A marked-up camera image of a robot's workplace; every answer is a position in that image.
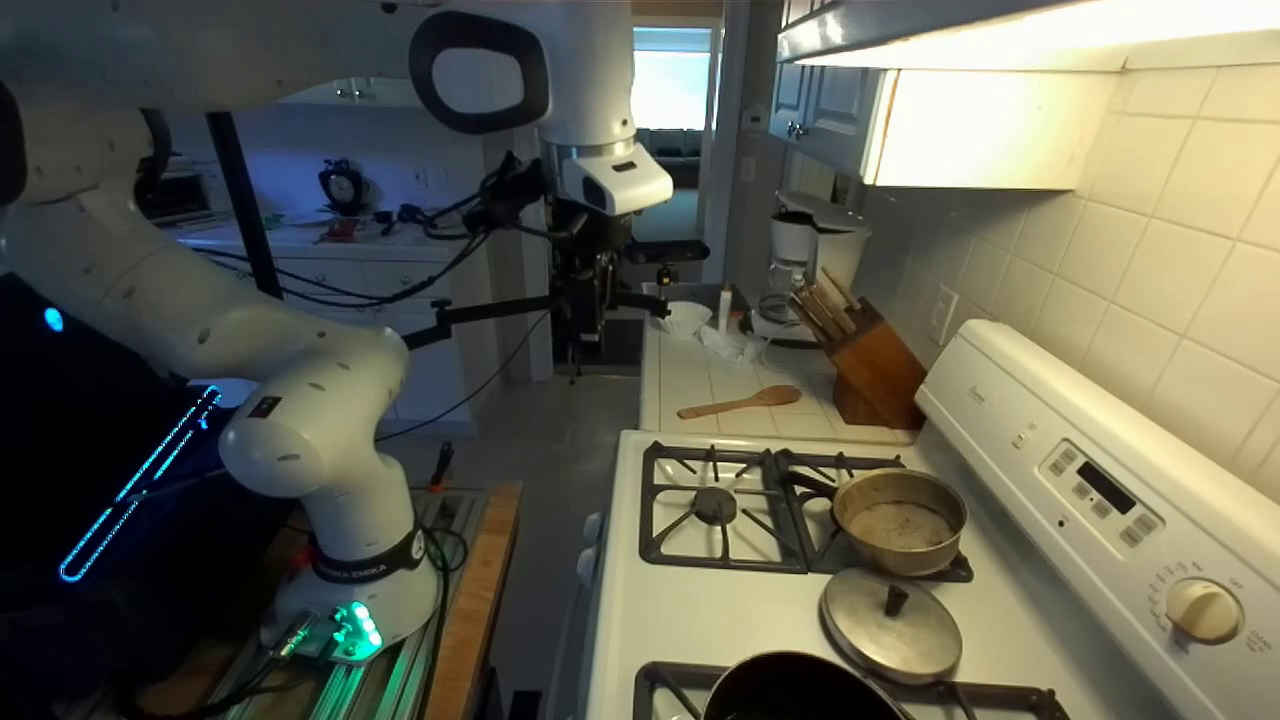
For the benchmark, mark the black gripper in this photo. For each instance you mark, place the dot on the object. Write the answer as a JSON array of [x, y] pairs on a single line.
[[588, 260]]

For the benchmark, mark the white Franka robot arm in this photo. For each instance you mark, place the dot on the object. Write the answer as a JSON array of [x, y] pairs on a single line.
[[267, 344]]

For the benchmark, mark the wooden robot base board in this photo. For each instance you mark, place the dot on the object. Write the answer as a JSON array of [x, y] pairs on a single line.
[[482, 601]]

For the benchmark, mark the round metal pot lid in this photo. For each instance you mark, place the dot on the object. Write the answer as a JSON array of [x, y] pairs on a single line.
[[888, 629]]

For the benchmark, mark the black clamp rod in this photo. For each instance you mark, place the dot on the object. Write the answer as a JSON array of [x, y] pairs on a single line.
[[495, 311]]

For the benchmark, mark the small white bottle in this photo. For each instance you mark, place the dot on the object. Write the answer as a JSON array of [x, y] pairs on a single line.
[[727, 311]]

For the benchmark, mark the wooden spoon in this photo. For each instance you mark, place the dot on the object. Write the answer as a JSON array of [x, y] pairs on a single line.
[[747, 402]]

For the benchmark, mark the round gas burner cap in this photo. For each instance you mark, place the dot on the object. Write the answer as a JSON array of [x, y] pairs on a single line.
[[712, 505]]

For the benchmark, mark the white coffee maker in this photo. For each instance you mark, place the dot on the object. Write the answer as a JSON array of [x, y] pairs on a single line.
[[796, 260]]

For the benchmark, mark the bright window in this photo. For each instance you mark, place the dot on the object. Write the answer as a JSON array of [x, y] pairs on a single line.
[[670, 77]]

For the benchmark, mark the wooden knife block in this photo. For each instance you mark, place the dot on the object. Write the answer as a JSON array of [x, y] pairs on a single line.
[[880, 375]]

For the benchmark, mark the black upright pole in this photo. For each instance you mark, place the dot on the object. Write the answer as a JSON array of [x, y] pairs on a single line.
[[246, 215]]

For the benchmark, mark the black frying pan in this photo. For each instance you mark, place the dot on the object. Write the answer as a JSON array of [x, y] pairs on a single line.
[[794, 688]]

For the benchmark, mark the white gas stove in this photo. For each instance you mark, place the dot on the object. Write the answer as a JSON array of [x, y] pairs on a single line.
[[1042, 402]]

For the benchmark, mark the steel range hood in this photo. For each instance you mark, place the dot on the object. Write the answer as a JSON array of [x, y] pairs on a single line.
[[961, 29]]

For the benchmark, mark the black case with blue lights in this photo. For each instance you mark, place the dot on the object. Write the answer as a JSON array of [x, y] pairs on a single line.
[[80, 443]]

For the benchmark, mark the cream stove knob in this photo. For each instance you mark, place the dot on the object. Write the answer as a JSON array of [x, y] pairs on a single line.
[[1206, 608]]

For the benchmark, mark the white wall cabinet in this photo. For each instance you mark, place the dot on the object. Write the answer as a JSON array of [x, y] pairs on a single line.
[[986, 127]]

